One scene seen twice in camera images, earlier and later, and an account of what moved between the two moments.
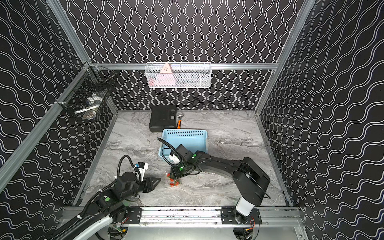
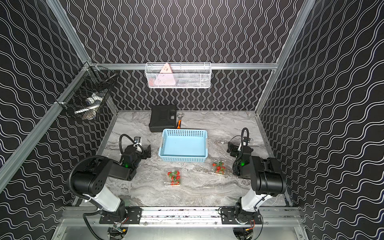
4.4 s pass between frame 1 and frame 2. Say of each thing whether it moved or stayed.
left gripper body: moved
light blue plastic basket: stayed
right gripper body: moved
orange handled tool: stayed
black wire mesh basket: stayed
